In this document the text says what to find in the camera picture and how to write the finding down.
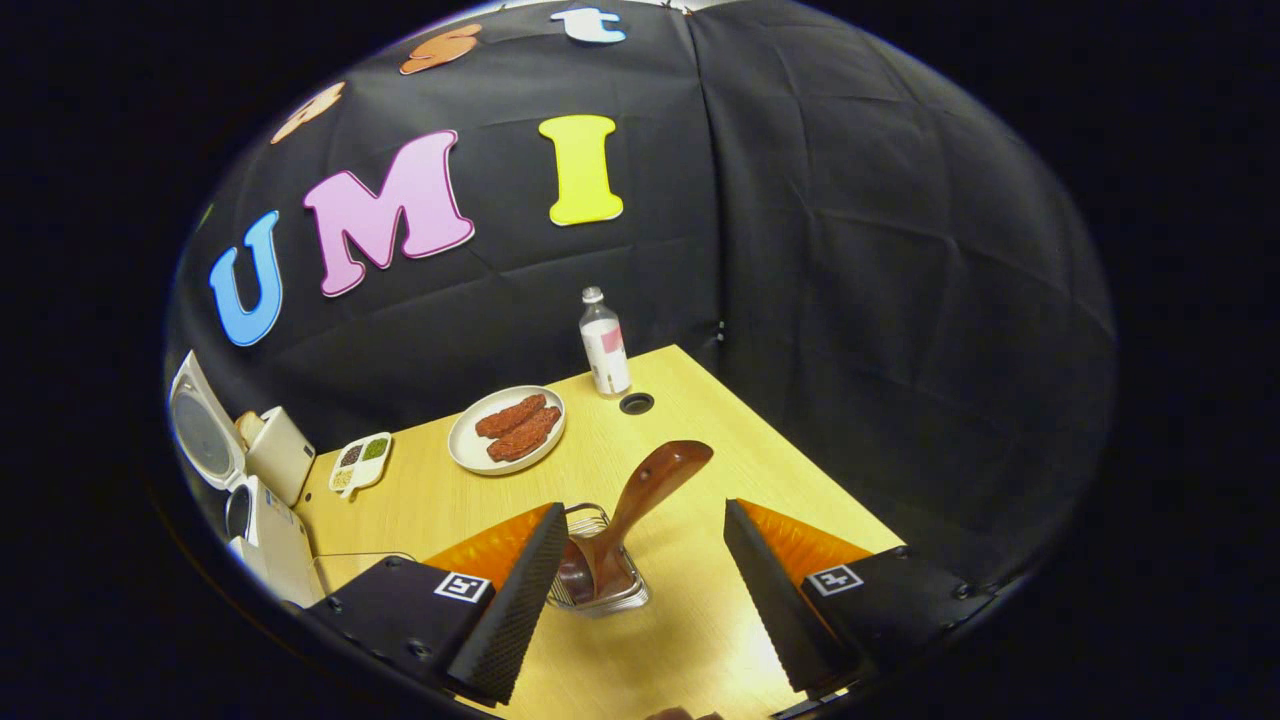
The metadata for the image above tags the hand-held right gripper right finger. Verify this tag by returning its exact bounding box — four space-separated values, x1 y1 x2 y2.
723 498 996 696

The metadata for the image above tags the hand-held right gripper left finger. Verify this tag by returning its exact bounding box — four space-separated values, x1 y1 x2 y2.
305 502 570 706

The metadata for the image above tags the metal wire chopstick holder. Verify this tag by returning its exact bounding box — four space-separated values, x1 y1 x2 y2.
547 503 651 617

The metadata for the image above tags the brown wooden spoon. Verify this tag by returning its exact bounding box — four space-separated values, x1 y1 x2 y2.
562 440 715 601

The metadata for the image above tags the white rice cooker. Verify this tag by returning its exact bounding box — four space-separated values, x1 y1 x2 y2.
168 350 326 608

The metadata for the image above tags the round white plate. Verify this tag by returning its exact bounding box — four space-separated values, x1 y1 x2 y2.
448 385 567 476

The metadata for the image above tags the red meat piece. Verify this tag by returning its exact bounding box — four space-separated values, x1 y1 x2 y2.
487 406 563 463
474 393 548 439

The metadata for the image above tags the divided white dish with grains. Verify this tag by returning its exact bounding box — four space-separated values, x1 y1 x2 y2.
329 431 393 500

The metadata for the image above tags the white toaster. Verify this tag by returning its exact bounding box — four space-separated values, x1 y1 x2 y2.
243 405 316 507

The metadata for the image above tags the clear bottle with pink label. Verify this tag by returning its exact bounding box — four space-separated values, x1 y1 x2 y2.
579 286 633 398

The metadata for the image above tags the black backdrop cloth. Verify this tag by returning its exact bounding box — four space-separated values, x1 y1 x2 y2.
165 0 1118 591

